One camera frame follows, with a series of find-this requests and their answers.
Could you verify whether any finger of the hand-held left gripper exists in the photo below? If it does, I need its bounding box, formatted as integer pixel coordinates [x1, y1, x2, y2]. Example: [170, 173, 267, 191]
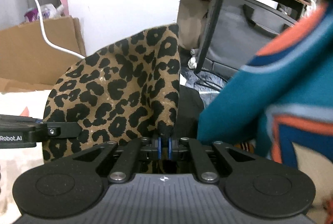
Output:
[35, 121, 81, 139]

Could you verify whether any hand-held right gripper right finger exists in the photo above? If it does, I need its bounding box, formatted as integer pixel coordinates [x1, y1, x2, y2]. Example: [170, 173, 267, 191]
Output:
[168, 136, 257, 184]

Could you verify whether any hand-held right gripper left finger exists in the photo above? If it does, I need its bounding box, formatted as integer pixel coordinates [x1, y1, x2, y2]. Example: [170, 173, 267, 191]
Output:
[73, 135, 164, 184]

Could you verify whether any leopard print garment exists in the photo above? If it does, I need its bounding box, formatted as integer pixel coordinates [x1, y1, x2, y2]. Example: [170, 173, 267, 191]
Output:
[42, 23, 182, 163]

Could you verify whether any bear print bed sheet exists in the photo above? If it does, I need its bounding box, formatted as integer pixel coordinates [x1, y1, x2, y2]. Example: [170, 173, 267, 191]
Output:
[0, 89, 54, 172]

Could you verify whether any black folded garment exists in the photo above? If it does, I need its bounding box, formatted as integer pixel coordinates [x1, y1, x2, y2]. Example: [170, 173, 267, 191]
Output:
[174, 86, 204, 142]

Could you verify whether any brown cardboard sheet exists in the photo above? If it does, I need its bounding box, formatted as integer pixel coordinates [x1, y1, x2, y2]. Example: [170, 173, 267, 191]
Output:
[0, 17, 87, 93]

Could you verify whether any purple detergent pouch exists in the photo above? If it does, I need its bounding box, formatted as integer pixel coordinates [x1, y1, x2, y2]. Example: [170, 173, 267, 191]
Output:
[23, 4, 57, 23]

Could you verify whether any teal patterned cloth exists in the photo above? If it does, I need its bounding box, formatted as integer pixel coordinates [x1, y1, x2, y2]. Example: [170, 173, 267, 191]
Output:
[197, 2, 333, 172]

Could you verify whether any beige cloth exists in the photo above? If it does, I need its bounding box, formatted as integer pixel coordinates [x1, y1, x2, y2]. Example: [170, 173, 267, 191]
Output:
[178, 0, 217, 51]

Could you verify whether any grey bag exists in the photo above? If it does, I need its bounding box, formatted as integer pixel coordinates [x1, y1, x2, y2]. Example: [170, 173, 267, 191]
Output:
[202, 0, 297, 80]

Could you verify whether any white power cable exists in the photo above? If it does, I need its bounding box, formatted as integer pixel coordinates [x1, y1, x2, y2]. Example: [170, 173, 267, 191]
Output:
[33, 0, 86, 58]

